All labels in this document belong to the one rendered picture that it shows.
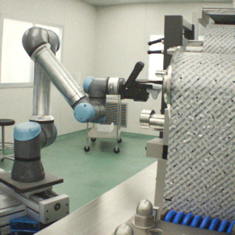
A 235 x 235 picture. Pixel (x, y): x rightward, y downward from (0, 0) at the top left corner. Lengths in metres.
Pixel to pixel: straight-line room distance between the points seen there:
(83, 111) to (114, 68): 5.69
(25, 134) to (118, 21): 5.79
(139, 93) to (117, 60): 5.56
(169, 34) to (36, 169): 0.78
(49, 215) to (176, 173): 0.80
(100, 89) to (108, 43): 5.68
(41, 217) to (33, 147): 0.29
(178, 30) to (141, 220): 0.55
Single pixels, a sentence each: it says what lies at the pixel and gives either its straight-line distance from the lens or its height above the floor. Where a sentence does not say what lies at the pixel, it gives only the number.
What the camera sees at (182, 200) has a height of 1.06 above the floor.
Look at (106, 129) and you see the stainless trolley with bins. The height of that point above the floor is 0.31.
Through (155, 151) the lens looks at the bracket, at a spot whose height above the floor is 1.12.
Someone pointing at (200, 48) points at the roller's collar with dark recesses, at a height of 1.34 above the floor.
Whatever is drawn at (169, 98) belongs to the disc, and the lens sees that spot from 0.52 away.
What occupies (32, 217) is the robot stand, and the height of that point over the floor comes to 0.68.
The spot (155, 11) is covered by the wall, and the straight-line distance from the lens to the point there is 6.63.
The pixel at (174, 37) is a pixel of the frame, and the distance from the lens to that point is 0.89.
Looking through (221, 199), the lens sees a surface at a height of 1.07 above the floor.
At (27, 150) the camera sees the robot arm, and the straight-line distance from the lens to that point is 1.31.
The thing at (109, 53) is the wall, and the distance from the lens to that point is 6.94.
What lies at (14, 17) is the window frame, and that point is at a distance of 5.18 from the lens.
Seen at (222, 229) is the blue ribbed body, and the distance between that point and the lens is 0.53.
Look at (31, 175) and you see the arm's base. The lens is 1.33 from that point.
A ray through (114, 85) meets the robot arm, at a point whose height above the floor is 1.22.
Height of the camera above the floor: 1.27
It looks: 8 degrees down
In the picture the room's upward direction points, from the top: 2 degrees clockwise
